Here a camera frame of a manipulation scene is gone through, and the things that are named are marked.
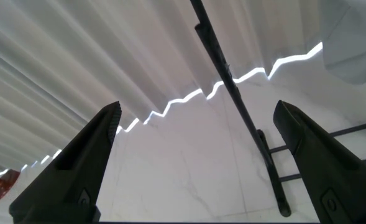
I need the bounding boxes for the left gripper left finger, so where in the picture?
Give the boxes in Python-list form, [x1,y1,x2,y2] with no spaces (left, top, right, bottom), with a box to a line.
[9,101,122,223]

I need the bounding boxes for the red round stand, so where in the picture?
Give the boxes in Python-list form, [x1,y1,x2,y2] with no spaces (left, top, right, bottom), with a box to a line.
[0,169,21,205]

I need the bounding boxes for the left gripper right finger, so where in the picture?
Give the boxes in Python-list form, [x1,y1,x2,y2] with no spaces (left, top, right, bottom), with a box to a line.
[273,100,366,223]

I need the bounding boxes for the pale grey shorts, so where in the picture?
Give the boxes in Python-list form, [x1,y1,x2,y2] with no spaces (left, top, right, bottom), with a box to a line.
[320,0,366,86]

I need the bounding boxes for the black clothes rack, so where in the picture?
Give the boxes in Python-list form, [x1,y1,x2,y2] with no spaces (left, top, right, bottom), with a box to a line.
[190,0,366,218]

